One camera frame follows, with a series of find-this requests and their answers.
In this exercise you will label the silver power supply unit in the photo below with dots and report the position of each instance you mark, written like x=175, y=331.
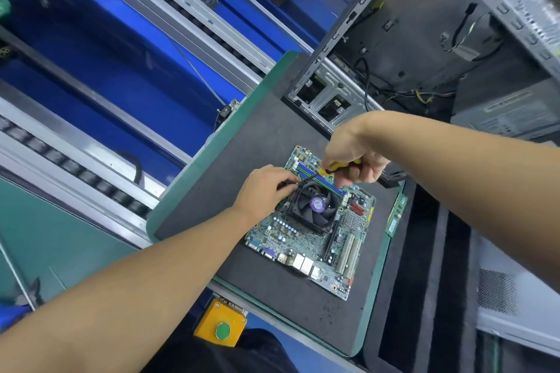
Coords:
x=507, y=110

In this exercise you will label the blue electric screwdriver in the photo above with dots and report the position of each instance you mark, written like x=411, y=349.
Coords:
x=10, y=314

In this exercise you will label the dark grey computer case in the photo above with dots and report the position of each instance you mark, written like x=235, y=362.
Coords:
x=411, y=27

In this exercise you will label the grey case side panel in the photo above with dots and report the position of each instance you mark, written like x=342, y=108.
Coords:
x=516, y=285

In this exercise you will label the green motherboard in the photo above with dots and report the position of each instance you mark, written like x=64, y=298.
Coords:
x=337, y=250

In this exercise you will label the aluminium conveyor frame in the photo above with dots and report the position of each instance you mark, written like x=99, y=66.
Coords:
x=131, y=71

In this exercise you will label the person's right forearm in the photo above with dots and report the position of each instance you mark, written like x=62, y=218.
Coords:
x=481, y=185

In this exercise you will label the black divided foam tray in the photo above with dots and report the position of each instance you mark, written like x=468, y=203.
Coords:
x=420, y=290

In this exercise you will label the black CPU fan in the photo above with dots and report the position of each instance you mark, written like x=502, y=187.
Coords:
x=313, y=204

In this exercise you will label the yellow box green button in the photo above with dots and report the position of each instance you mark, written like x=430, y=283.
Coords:
x=220, y=323

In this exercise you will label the person's right hand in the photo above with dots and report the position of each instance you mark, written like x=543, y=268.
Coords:
x=354, y=154

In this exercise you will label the green memory module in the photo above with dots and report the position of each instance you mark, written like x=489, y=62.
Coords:
x=396, y=214

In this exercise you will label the person's left forearm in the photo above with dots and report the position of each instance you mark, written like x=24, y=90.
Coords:
x=105, y=298

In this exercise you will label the person's left hand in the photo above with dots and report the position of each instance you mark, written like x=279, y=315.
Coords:
x=262, y=193

